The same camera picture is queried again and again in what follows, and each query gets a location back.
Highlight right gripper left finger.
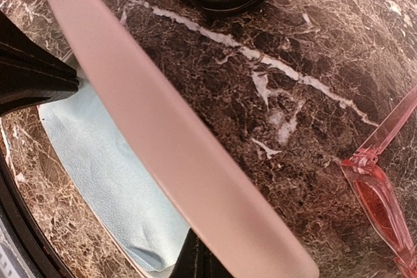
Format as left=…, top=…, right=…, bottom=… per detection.
left=170, top=234, right=204, bottom=278

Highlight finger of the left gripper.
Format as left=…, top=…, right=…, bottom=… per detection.
left=1, top=58, right=79, bottom=116
left=1, top=12, right=77, bottom=79

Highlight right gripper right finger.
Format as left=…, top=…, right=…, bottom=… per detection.
left=203, top=249, right=233, bottom=278

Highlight pink glasses case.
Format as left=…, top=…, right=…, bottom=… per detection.
left=48, top=0, right=319, bottom=277

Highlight light blue cloth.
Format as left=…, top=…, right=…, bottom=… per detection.
left=38, top=79, right=190, bottom=277

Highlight pink translucent sunglasses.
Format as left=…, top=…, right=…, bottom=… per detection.
left=340, top=88, right=416, bottom=277

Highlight black front rail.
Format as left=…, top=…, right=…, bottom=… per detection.
left=1, top=127, right=74, bottom=277

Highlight white slotted cable duct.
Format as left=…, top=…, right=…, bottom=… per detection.
left=1, top=244, right=20, bottom=278

